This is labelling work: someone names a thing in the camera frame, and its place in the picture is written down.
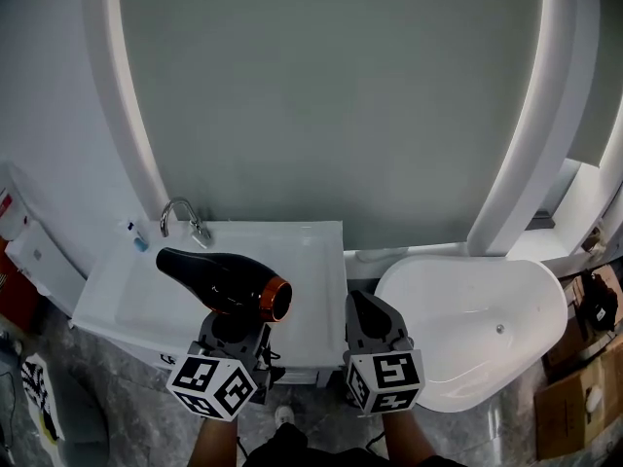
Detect white dispenser with red label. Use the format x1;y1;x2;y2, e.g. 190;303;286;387
0;162;30;242

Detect stacked brown cardboard boxes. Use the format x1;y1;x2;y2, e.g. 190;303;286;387
542;265;623;370

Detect small brown fixture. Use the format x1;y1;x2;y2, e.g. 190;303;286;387
583;229;607;255

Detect large white-framed oval mirror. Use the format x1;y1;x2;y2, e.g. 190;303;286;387
80;0;578;260

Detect person's right forearm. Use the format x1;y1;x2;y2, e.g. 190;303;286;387
379;409;439;467

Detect chrome curved faucet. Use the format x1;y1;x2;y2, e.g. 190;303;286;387
160;197;213;249

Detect red box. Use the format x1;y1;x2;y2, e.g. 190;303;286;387
0;238;38;333

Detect white toilet tank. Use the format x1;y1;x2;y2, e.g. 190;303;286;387
8;221;88;313

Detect black bag with tag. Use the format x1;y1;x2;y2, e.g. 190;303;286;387
581;269;619;333

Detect white oval bathtub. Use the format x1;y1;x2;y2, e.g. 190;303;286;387
373;254;569;413

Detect white rectangular sink basin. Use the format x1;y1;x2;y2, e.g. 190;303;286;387
71;220;348;374

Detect large brown cardboard box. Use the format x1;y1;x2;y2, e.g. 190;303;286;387
533;347;623;461

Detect grey round stool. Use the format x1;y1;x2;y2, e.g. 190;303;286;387
48;367;111;467

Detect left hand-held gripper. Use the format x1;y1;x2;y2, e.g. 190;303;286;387
165;308;275;422

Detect person's left forearm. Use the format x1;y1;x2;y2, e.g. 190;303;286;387
187;413;239;467

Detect person's dark clothing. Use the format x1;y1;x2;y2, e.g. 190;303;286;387
242;423;468;467

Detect black and white patterned cloth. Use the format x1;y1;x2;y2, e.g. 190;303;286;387
19;352;65;443

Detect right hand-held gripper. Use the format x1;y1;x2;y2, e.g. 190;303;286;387
343;289;425;415

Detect small blue-white tube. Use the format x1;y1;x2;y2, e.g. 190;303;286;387
127;220;150;253

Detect black copper-ringed hair dryer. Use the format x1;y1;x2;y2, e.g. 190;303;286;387
155;246;294;323

